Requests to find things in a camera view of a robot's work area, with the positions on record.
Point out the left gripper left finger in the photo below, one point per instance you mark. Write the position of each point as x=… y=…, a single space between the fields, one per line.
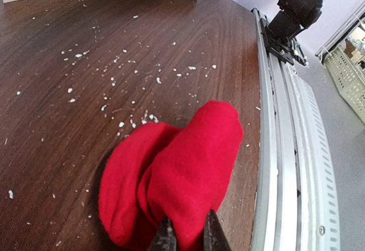
x=165 y=238

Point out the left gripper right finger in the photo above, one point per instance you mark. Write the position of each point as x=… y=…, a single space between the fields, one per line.
x=213 y=236

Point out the red sock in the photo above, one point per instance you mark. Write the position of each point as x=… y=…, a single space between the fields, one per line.
x=164 y=171

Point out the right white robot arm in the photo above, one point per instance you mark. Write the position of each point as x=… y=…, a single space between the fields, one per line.
x=294 y=17

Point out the white plastic storage basket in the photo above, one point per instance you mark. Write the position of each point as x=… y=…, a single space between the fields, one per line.
x=348 y=78

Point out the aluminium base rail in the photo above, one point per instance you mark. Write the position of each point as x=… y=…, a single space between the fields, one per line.
x=296 y=199

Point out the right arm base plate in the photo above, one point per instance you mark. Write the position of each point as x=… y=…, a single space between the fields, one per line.
x=287 y=52

